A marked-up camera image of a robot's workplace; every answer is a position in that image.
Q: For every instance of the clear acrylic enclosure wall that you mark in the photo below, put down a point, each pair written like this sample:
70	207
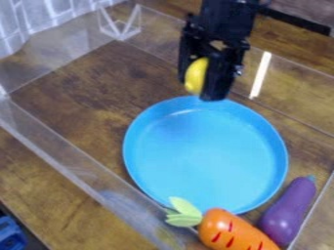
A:
78	84

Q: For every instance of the blue round tray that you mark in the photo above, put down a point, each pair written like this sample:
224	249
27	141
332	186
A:
214	153

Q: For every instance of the white curtain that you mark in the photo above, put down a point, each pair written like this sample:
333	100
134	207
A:
25	17

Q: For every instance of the yellow toy lemon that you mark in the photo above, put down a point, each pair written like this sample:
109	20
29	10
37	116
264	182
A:
196	74

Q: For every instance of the blue object at corner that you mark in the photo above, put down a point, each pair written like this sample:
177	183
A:
13	237

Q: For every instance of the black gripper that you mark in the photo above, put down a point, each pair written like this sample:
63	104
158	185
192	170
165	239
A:
225	20

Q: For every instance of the orange toy carrot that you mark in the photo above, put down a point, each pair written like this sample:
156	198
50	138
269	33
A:
221	230

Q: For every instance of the purple toy eggplant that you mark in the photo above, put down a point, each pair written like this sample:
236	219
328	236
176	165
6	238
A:
283	219

